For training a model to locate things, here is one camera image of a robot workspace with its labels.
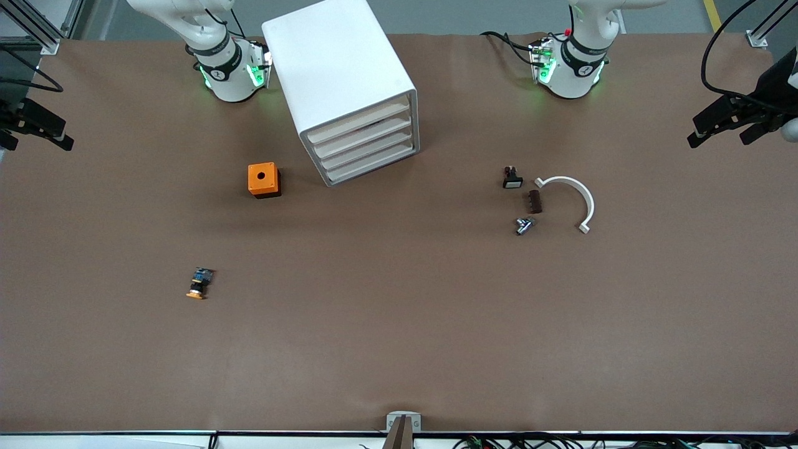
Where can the grey metal table bracket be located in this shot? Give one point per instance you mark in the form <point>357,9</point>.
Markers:
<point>393,421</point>

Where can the orange emergency stop button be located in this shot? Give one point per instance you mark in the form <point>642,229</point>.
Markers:
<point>199,284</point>

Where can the orange button enclosure box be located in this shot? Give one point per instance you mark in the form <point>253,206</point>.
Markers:
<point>262,178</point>

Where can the brown terminal block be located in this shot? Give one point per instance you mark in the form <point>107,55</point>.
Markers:
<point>535,202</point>

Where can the aluminium frame post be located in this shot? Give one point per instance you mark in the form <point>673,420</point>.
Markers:
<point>50,45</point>
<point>757,40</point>

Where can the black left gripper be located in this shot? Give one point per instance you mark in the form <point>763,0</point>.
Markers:
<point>770,89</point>

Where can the small metal connector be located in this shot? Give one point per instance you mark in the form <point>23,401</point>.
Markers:
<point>522,227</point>

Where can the dark camera mount beam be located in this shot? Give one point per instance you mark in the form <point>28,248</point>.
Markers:
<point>399,439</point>

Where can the black push-button switch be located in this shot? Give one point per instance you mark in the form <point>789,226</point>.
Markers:
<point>512,182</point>

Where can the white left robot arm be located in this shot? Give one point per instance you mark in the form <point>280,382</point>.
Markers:
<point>570,78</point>

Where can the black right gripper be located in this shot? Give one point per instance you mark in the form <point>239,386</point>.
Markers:
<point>12,100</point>

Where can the white curved plastic bracket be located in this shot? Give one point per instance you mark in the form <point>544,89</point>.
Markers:
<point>589,202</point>

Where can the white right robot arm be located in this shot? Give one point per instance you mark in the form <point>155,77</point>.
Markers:
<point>227,78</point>

